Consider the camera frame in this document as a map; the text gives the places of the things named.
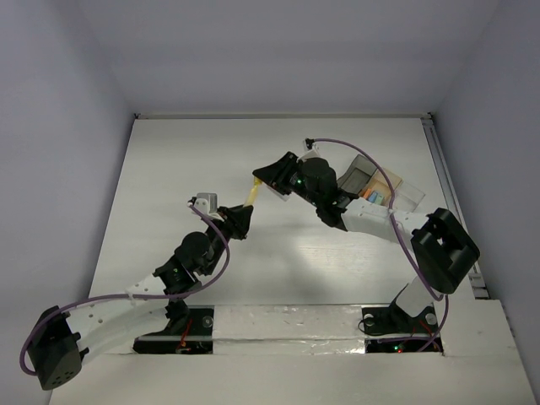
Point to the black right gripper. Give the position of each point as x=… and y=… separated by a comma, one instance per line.
x=277, y=173

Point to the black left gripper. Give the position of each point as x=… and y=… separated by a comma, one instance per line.
x=230, y=219

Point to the yellow highlighter pen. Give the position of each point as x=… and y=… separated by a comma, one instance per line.
x=252, y=196

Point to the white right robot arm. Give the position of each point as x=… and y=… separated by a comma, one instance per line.
x=442, y=250

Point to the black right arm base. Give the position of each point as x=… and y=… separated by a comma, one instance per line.
x=388, y=329

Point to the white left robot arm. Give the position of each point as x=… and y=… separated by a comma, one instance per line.
x=64, y=339

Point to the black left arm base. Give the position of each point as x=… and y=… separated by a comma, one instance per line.
x=193, y=336

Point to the smoky grey plastic container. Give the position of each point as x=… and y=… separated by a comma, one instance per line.
x=357, y=176

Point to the clear plastic container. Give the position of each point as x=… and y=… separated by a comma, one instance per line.
x=407, y=197

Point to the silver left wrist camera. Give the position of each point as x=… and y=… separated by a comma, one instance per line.
x=206, y=203

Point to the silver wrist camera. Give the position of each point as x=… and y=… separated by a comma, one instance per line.
x=206, y=203
x=311, y=150

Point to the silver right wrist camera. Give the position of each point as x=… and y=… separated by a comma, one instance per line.
x=311, y=150

